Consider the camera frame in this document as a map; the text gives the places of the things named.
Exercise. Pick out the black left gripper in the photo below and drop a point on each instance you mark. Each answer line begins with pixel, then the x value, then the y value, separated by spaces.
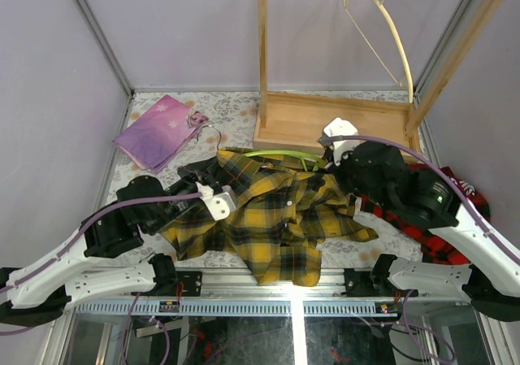
pixel 194 174

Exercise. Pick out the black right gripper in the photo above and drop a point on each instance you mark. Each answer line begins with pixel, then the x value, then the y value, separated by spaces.
pixel 345 158

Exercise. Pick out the green clothes hanger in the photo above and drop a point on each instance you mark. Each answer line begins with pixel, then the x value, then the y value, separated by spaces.
pixel 304 157

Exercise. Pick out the yellow plaid shirt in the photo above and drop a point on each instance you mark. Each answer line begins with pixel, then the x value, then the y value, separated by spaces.
pixel 283 213

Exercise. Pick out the cream clothes hanger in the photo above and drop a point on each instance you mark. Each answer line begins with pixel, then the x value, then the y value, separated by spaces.
pixel 383 39

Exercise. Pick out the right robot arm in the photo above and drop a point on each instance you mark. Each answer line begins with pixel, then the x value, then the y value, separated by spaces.
pixel 427 205

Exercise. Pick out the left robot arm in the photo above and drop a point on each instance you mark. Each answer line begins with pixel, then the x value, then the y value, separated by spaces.
pixel 41 292

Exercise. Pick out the purple folded cloth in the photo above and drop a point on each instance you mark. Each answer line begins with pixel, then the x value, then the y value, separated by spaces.
pixel 156 137

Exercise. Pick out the wooden clothes rack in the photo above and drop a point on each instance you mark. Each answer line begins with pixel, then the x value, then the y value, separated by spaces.
pixel 294 121

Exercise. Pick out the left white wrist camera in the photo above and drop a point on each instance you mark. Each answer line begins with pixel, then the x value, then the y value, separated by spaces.
pixel 220 205

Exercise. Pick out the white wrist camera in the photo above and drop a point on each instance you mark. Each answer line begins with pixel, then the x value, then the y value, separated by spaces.
pixel 220 205
pixel 339 137

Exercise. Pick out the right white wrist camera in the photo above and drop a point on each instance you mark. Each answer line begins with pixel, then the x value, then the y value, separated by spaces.
pixel 339 137

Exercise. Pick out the aluminium mounting rail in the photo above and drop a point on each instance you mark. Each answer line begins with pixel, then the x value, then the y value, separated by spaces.
pixel 234 292

